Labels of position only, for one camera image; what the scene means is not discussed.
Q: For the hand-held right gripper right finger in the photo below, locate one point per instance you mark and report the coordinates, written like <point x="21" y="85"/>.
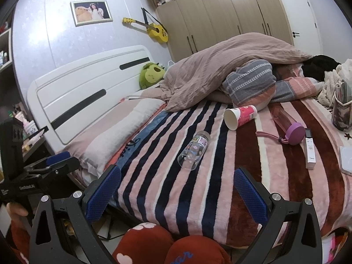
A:
<point x="250" y="195"/>

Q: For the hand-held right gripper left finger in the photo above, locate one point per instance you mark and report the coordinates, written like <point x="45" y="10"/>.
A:
<point x="103" y="195"/>

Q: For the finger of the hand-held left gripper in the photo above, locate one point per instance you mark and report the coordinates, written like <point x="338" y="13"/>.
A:
<point x="58" y="158"/>
<point x="63" y="169"/>

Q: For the clear glass cup with stickers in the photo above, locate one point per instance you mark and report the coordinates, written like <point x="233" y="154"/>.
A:
<point x="192" y="151"/>

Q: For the person's left forearm red sleeve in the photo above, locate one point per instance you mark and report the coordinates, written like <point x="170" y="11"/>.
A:
<point x="19" y="239"/>

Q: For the pink and white paper cup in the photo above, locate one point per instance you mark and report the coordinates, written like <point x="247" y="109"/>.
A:
<point x="242" y="116"/>

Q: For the person's left hand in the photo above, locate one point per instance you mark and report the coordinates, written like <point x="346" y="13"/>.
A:
<point x="17" y="209"/>

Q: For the dark nightstand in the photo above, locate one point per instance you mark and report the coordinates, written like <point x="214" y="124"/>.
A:
<point x="37" y="148"/>

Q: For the striped fleece blanket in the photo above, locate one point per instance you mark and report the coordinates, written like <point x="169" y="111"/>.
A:
<point x="220" y="187"/>

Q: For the white jar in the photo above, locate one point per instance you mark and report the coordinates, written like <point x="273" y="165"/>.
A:
<point x="30" y="128"/>

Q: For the white grey pillow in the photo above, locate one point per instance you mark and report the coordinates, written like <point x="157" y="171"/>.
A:
<point x="110" y="133"/>

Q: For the person's left leg red pants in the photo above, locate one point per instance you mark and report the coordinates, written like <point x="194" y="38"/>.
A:
<point x="143" y="242"/>

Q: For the person's leg red pants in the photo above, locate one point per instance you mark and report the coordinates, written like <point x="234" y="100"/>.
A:
<point x="198" y="250"/>
<point x="143" y="242"/>

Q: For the white bed headboard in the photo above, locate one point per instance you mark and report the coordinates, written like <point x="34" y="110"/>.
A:
<point x="82" y="88"/>

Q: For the white remote control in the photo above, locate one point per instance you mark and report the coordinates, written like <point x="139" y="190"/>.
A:
<point x="310" y="150"/>

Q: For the person's right leg red pants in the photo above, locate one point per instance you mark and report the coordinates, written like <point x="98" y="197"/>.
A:
<point x="198" y="250"/>

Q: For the pink bottle with purple lid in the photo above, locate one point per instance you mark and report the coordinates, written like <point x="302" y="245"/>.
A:
<point x="284" y="121"/>

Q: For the flat white box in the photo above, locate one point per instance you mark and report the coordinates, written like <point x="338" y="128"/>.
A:
<point x="346" y="161"/>

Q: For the grey patterned pillow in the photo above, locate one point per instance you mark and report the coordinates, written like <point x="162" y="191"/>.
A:
<point x="249" y="81"/>

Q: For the pink grey striped quilt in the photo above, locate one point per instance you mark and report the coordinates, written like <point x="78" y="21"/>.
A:
<point x="298" y="86"/>

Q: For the printed gift bag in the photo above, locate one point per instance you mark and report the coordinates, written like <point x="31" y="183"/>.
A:
<point x="341" y="111"/>

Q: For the green plush toy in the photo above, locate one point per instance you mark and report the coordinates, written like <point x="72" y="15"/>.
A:
<point x="151" y="75"/>

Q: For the beige pink duvet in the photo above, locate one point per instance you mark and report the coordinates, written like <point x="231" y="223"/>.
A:
<point x="206" y="71"/>

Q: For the white fluffy cloth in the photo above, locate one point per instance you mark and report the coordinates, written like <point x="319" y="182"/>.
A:
<point x="328" y="84"/>

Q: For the black cloth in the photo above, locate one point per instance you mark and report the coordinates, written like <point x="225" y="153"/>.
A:
<point x="321" y="66"/>

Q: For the yellow guitar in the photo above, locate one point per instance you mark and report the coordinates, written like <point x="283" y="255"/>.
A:
<point x="157" y="31"/>

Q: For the white door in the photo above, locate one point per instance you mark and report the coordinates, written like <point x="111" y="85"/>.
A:
<point x="302" y="19"/>

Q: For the wooden wardrobe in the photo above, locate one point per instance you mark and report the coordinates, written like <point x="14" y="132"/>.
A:
<point x="220" y="11"/>

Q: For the wall shelf with bottles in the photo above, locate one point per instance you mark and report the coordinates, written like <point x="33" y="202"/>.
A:
<point x="5" y="52"/>

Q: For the framed wall photo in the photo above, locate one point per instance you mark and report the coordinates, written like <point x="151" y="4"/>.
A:
<point x="92" y="13"/>

